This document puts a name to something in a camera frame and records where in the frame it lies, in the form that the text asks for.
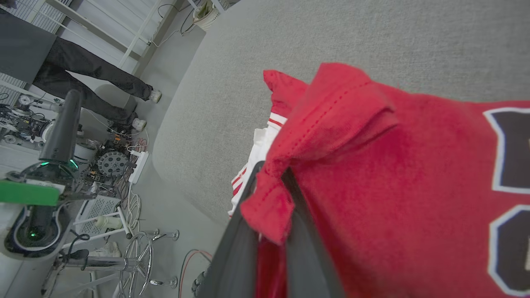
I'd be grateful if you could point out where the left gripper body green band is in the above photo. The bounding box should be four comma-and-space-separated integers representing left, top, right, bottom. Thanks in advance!
0, 159, 79, 207

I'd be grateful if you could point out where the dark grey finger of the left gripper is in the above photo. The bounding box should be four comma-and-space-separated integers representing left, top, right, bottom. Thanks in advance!
39, 89, 82, 163

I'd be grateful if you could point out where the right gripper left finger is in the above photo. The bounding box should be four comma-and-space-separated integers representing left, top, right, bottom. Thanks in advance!
195, 161, 265, 298

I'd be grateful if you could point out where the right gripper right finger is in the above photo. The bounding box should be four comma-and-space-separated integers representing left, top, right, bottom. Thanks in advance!
282, 168, 346, 298

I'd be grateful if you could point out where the red and white jersey garment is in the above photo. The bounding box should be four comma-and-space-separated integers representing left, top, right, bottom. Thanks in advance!
228, 62, 530, 298

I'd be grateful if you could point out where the person in black trousers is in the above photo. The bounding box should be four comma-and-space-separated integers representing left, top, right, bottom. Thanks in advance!
32, 36, 154, 121

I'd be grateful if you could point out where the grey toothed disc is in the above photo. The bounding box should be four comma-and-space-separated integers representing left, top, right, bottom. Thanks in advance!
98, 151, 130, 178

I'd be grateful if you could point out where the white perforated box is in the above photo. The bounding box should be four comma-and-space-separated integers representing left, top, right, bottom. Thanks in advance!
74, 196, 121, 237

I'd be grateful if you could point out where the white power strip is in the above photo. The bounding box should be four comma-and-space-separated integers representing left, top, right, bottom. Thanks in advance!
128, 151, 149, 185

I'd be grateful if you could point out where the dark grey panel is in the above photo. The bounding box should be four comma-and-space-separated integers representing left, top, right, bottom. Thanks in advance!
0, 12, 57, 84

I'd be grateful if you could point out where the chrome wheeled stand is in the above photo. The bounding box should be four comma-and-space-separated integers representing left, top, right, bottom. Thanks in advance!
41, 230, 181, 298

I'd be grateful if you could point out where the white laundry basket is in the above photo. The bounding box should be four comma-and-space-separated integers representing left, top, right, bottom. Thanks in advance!
192, 0, 221, 31

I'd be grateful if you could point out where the red cable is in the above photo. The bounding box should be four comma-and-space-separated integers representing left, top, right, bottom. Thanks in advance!
178, 248, 213, 298

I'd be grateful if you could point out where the white metal frame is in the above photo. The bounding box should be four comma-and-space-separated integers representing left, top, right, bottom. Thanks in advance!
43, 0, 174, 71

